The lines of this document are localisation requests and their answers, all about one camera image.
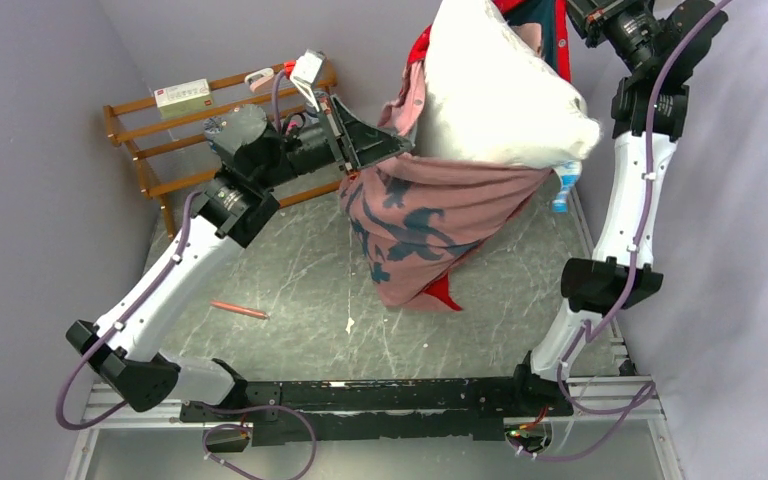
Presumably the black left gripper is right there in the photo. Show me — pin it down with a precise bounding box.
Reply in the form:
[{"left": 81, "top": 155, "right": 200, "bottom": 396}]
[{"left": 251, "top": 92, "right": 409, "bottom": 189}]

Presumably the pink red patterned pillowcase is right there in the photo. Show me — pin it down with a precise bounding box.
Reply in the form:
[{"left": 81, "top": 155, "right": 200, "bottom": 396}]
[{"left": 338, "top": 1, "right": 553, "bottom": 311}]

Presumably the white pillow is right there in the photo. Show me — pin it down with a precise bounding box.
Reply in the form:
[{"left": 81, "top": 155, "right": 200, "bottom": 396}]
[{"left": 415, "top": 1, "right": 602, "bottom": 169}]

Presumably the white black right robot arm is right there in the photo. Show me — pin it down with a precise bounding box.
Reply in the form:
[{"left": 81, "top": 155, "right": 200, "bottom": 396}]
[{"left": 509, "top": 1, "right": 728, "bottom": 415}]

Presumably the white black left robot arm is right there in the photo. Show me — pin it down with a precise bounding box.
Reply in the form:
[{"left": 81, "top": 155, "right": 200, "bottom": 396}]
[{"left": 66, "top": 95, "right": 413, "bottom": 420}]

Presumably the blue white pillow tag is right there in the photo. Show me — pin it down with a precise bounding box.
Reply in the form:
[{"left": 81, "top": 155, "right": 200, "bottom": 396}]
[{"left": 551, "top": 161, "right": 583, "bottom": 213}]

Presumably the pink white tape dispenser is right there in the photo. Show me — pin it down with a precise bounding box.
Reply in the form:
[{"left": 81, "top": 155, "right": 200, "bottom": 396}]
[{"left": 244, "top": 67, "right": 275, "bottom": 94}]

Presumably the blue white jar left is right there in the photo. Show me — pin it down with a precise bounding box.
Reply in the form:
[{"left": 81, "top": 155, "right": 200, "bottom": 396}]
[{"left": 202, "top": 116, "right": 226, "bottom": 143}]

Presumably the white green box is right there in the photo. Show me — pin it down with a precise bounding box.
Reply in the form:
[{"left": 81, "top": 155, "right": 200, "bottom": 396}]
[{"left": 153, "top": 79, "right": 214, "bottom": 120}]

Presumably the orange pencil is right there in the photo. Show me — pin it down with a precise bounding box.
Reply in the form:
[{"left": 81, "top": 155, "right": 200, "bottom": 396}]
[{"left": 210, "top": 301, "right": 269, "bottom": 320}]

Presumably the wooden shelf rack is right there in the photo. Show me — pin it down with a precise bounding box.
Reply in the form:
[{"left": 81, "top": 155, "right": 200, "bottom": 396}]
[{"left": 102, "top": 56, "right": 346, "bottom": 240}]

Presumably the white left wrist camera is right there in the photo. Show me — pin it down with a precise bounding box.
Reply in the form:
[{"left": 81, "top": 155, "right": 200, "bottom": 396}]
[{"left": 289, "top": 49, "right": 326, "bottom": 112}]

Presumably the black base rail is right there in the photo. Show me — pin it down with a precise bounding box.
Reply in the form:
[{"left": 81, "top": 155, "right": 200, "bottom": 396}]
[{"left": 179, "top": 377, "right": 574, "bottom": 446}]

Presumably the aluminium frame rail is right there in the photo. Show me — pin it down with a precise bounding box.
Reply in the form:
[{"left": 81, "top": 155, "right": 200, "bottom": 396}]
[{"left": 84, "top": 374, "right": 684, "bottom": 479}]

